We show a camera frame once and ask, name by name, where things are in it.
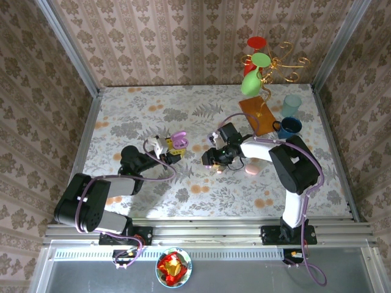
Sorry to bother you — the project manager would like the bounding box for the red gold foil candy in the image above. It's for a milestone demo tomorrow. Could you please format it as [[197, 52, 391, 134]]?
[[157, 252, 188, 280]]

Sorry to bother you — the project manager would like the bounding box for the pale teal plastic cup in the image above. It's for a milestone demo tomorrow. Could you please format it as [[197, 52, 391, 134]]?
[[282, 93, 303, 118]]

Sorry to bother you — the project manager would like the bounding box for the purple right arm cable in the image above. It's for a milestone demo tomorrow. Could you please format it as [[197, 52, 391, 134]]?
[[213, 112, 327, 287]]

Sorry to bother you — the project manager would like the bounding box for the red plastic wine glass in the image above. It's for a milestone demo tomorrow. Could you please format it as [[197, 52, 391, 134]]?
[[243, 35, 266, 79]]

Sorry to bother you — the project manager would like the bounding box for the aluminium table side rail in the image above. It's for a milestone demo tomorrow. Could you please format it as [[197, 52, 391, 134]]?
[[29, 88, 103, 293], [310, 84, 369, 222]]

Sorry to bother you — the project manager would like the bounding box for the aluminium frame post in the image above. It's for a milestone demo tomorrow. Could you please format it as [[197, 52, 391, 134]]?
[[35, 0, 101, 98], [311, 0, 372, 92]]

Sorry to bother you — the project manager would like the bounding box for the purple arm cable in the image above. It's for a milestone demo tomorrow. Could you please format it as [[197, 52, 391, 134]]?
[[75, 139, 177, 271], [213, 112, 327, 287]]

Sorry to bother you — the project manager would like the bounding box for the dark blue mug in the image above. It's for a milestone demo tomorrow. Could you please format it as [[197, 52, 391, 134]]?
[[272, 117, 303, 140]]

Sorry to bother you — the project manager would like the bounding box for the white slotted cable duct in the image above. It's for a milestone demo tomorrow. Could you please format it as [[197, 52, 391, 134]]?
[[53, 246, 285, 262]]

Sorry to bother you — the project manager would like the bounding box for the purple earbud charging case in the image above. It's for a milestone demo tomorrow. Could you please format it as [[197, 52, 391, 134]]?
[[170, 130, 189, 150]]

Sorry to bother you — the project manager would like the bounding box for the gold wire rack wooden base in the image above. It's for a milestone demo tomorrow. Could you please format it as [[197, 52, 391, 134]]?
[[238, 41, 312, 137]]

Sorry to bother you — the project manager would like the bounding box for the floral table cover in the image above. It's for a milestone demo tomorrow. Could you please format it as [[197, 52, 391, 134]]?
[[84, 85, 352, 219]]

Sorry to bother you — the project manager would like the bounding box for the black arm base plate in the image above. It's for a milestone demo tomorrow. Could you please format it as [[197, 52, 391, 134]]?
[[261, 225, 318, 245], [99, 225, 153, 247]]

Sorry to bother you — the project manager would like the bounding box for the aluminium front rail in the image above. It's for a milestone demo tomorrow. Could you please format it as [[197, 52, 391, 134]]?
[[42, 217, 375, 247]]

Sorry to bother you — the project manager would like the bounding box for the green plastic wine glass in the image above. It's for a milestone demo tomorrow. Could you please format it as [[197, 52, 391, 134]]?
[[240, 52, 272, 96]]

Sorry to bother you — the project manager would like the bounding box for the black power connector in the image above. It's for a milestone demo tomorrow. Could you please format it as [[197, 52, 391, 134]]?
[[112, 248, 138, 265], [282, 248, 306, 265]]

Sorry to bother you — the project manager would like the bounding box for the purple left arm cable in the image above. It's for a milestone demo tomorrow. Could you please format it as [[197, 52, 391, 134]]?
[[75, 139, 177, 271]]

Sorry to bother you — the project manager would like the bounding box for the white patterned bowl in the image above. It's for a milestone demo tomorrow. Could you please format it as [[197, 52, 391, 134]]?
[[155, 247, 193, 288]]

